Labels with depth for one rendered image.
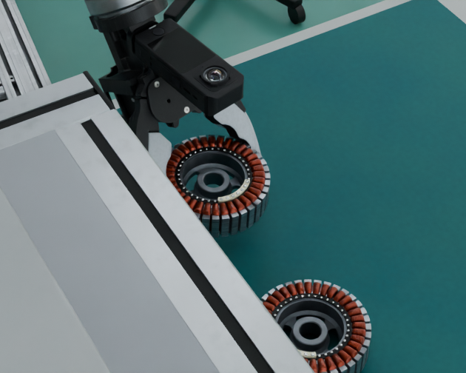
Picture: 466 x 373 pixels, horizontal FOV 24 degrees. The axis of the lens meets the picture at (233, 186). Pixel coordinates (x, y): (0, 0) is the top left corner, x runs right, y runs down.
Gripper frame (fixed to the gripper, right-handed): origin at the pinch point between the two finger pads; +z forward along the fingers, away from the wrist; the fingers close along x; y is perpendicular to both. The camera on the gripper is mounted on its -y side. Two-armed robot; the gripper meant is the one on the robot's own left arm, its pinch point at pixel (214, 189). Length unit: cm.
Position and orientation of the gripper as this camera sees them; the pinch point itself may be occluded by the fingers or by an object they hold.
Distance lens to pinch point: 107.7
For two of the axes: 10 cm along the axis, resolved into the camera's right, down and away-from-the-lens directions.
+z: 3.4, 8.7, 3.7
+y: -5.9, -1.1, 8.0
